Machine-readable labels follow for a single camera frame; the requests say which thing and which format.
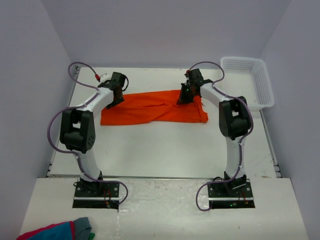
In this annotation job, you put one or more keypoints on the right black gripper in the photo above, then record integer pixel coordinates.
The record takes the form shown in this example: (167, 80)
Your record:
(186, 95)

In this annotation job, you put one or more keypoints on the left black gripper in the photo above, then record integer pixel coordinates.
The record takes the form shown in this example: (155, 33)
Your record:
(116, 97)

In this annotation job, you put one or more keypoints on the orange t shirt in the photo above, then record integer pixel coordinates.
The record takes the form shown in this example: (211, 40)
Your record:
(158, 106)

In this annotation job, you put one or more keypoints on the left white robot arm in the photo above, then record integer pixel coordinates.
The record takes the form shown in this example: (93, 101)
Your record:
(78, 133)

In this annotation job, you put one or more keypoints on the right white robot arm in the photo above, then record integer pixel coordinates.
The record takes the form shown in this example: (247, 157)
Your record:
(235, 124)

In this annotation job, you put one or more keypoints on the white plastic basket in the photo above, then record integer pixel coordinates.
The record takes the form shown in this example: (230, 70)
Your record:
(247, 77)

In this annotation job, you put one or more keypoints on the grey folded t shirt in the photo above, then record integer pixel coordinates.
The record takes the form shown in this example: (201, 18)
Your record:
(82, 228)

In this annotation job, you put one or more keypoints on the green folded t shirt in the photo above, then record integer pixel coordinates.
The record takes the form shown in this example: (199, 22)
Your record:
(91, 236)

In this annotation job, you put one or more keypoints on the teal folded t shirt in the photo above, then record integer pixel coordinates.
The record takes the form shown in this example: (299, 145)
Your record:
(57, 231)

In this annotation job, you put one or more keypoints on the pink folded t shirt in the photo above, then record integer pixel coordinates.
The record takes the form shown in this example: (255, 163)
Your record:
(37, 231)

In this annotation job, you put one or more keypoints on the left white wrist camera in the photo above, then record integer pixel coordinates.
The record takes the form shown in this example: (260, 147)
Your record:
(104, 77)

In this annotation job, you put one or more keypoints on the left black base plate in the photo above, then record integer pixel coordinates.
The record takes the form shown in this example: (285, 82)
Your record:
(100, 197)

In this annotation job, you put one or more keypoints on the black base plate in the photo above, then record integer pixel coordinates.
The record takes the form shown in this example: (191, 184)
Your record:
(100, 197)
(221, 197)

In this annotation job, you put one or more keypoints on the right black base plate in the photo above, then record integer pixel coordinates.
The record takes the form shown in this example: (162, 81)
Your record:
(221, 197)

